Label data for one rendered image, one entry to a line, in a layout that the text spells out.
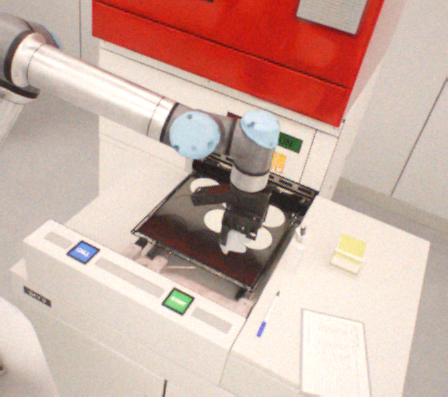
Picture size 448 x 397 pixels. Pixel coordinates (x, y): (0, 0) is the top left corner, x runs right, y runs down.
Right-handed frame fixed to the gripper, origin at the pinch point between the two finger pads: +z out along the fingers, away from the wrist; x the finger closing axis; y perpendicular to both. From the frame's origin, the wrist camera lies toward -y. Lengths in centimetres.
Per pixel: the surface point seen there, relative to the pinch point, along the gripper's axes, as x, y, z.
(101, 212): 17, -43, 22
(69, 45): 210, -195, 74
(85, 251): -10.0, -30.4, 8.0
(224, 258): 11.1, -1.8, 14.8
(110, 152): 50, -61, 26
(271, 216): 34.3, 4.5, 14.7
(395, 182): 190, 53, 84
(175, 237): 11.4, -16.5, 14.6
